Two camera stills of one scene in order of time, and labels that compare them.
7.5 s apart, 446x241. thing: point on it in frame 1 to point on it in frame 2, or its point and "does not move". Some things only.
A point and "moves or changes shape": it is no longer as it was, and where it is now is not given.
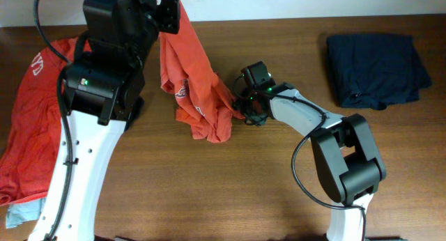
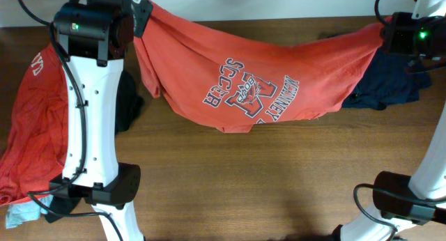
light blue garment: (26, 211) does not move
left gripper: (166, 10) to (143, 14)
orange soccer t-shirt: (203, 99) moves or changes shape
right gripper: (238, 100) to (391, 34)
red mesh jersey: (32, 141) does not move
